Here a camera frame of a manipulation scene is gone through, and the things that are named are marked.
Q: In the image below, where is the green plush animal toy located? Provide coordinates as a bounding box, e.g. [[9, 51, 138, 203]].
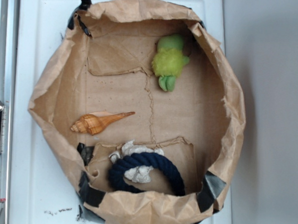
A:
[[151, 34, 190, 92]]

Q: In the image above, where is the brown paper bag tray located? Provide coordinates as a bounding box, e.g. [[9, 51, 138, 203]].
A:
[[28, 0, 246, 224]]

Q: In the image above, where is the white plastic tray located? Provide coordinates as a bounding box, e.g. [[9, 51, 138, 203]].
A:
[[9, 0, 232, 224]]

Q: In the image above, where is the aluminium frame rail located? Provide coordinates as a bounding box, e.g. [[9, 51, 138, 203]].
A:
[[0, 0, 20, 224]]

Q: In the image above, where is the orange spiral seashell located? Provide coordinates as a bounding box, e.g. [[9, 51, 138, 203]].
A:
[[70, 112, 135, 136]]

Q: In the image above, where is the navy blue rope ring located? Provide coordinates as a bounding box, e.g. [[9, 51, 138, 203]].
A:
[[107, 150, 188, 197]]

